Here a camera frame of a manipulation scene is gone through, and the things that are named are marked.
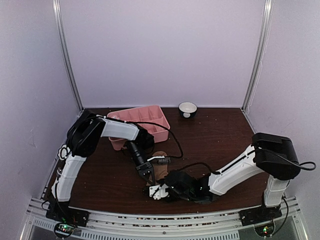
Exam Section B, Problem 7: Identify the black white ceramic bowl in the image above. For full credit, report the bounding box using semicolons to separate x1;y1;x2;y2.
178;102;198;119

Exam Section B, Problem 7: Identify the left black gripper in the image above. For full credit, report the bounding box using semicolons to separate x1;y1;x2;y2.
127;141;155;183

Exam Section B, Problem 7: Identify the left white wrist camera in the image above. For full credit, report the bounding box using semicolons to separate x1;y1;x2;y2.
147;155;171;165

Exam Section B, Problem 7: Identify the pink patterned sock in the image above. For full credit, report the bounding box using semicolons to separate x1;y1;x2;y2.
112;115;120;120

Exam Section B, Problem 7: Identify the white fluted bowl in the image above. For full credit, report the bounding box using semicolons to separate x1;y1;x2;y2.
57;145;69;161

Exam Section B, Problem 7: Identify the pink divided organizer tray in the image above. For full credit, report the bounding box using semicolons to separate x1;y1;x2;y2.
101;105;170;151

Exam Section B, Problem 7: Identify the aluminium frame post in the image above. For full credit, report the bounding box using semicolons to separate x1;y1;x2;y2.
241;0;274;113
52;0;84;112

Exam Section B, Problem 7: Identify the tan brown sock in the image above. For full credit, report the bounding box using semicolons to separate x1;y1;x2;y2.
150;151;169;185

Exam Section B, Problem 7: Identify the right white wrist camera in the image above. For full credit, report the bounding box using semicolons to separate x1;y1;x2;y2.
142;184;169;200

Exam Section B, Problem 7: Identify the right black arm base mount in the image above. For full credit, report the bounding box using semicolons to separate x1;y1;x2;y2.
239;206;282;238

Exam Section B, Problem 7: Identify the left aluminium frame post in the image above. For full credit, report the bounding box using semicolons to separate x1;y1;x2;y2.
52;0;84;112

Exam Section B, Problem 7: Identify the right aluminium frame post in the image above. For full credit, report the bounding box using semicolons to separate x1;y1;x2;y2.
241;0;274;113

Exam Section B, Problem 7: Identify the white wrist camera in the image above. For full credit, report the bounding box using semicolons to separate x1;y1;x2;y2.
147;155;171;165
142;184;169;200

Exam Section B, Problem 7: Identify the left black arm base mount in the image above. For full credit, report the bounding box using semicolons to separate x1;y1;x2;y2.
45;205;90;239

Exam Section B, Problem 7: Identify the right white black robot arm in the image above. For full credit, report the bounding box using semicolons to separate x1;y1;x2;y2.
160;132;317;221

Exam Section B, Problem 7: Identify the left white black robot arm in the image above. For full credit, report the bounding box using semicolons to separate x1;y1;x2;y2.
47;110;155;222

